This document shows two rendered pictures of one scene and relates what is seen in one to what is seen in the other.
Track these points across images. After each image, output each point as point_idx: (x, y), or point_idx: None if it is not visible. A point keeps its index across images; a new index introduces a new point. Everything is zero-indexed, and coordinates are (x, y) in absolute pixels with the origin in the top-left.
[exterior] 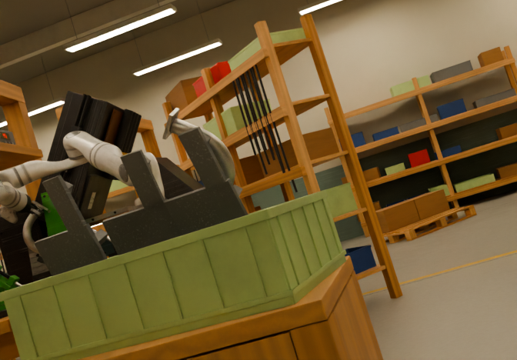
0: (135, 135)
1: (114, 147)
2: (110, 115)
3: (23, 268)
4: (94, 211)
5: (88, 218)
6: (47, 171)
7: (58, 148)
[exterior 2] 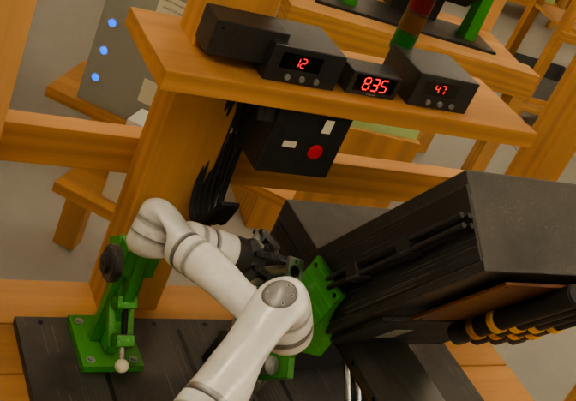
0: None
1: None
2: (500, 280)
3: None
4: (408, 338)
5: (351, 353)
6: (211, 295)
7: (381, 230)
